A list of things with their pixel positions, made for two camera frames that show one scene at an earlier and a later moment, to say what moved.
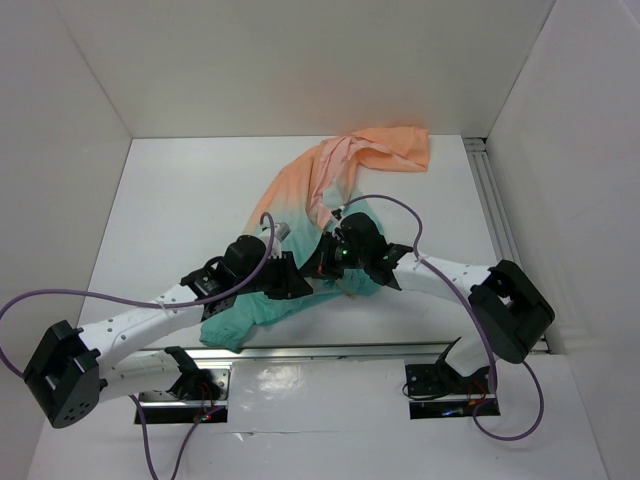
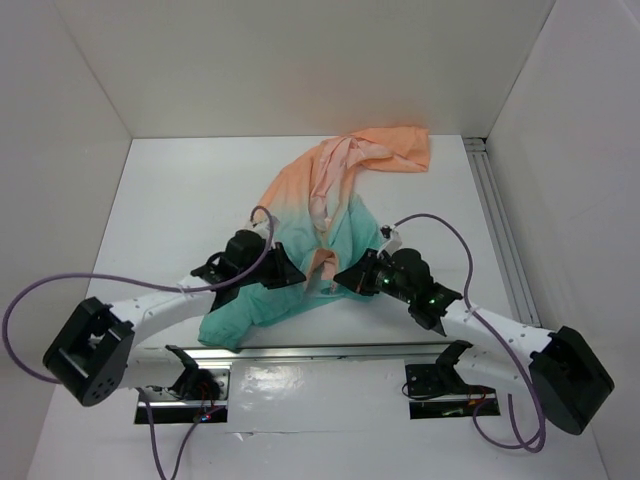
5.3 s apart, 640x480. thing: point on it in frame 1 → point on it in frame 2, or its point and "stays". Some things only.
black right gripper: x=320 y=263 → x=358 y=276
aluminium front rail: x=462 y=351 stays
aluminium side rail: x=495 y=211 stays
